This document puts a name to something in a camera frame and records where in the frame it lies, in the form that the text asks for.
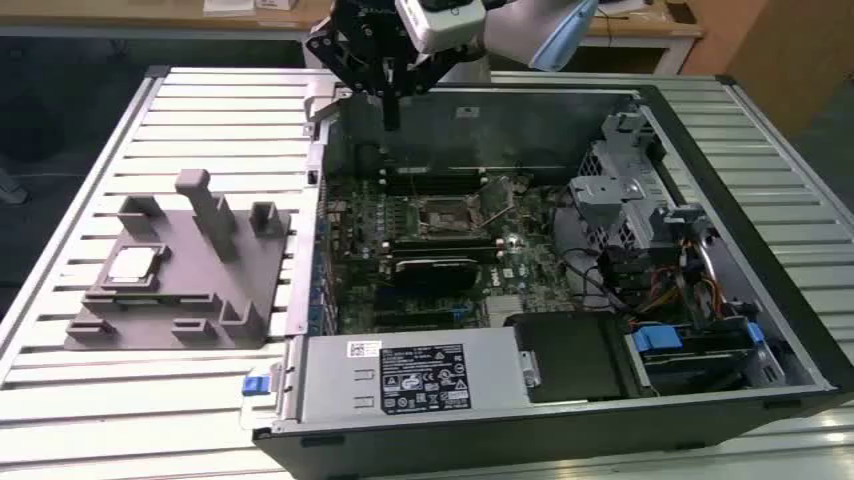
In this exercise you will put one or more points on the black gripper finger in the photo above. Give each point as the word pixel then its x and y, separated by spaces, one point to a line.
pixel 430 70
pixel 347 67

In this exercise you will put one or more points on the silver CPU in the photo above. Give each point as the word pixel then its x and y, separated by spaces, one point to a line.
pixel 133 265

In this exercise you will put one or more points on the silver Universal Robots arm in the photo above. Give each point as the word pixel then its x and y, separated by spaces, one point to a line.
pixel 507 30

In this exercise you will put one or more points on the CPU socket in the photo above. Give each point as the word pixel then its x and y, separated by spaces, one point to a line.
pixel 440 218

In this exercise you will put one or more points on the wooden desk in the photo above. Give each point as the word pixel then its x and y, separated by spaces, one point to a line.
pixel 280 22

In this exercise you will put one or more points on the small white box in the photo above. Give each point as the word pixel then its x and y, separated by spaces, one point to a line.
pixel 276 4

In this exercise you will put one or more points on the RAM stick with white sticker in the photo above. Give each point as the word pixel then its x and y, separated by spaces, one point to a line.
pixel 414 171

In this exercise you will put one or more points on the large white box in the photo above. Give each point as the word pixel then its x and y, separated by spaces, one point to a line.
pixel 227 7

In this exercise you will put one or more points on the black RAM slot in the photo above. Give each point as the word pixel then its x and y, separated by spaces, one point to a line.
pixel 427 187

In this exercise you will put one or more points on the grey metal drive cage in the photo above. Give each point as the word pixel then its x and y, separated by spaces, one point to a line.
pixel 600 195

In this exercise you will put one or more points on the green motherboard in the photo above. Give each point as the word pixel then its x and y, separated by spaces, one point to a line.
pixel 360 250

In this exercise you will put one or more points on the black RAM stick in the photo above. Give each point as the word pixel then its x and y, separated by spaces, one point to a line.
pixel 443 256

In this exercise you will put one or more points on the small black desk item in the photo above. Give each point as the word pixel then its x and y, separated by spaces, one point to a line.
pixel 682 12

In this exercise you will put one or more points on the black graphics card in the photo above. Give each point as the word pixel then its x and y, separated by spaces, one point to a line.
pixel 434 273

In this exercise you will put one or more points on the small silver heatsink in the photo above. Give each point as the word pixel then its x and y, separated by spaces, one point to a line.
pixel 503 305

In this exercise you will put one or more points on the grey parts rack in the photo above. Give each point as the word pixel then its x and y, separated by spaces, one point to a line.
pixel 193 280

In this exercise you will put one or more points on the wooden cabinet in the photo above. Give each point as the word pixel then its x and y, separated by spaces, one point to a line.
pixel 787 60

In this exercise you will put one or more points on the grey chair leg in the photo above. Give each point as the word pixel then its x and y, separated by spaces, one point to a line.
pixel 9 192

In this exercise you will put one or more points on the grey power supply unit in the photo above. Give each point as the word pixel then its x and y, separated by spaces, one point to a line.
pixel 334 380

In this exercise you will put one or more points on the blue disk carrier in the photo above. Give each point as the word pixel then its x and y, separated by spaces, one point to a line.
pixel 656 340

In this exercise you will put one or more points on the blue case latch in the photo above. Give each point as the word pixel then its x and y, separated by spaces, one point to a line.
pixel 254 386

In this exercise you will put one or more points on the blue plastic clip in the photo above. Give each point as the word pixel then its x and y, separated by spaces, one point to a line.
pixel 755 334

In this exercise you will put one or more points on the black open PC case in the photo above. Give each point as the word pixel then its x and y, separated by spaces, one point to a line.
pixel 467 450

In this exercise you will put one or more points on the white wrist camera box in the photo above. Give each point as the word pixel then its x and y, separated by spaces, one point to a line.
pixel 447 27

